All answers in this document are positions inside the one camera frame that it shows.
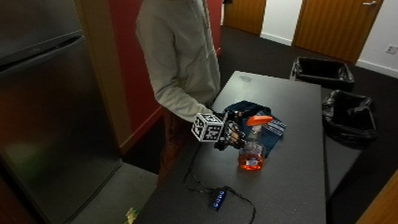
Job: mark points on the black hub with blue lights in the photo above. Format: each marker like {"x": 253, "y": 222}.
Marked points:
{"x": 218, "y": 199}

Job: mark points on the white wall socket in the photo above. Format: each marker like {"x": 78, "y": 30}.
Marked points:
{"x": 391, "y": 48}

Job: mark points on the black lined waste bin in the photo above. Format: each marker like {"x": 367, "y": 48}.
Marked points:
{"x": 323, "y": 73}
{"x": 349, "y": 118}

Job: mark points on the orange spray bottle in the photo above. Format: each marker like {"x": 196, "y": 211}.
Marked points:
{"x": 252, "y": 149}

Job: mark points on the wooden panel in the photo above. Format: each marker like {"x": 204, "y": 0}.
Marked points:
{"x": 379, "y": 205}

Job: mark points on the blue patterned cloth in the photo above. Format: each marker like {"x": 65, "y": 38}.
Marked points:
{"x": 261, "y": 123}

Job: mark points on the the person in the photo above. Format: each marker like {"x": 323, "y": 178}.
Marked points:
{"x": 178, "y": 59}

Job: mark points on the white marker cube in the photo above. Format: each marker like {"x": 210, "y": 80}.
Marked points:
{"x": 206, "y": 127}

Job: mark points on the dark grey refrigerator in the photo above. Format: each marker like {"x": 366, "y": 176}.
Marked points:
{"x": 49, "y": 118}

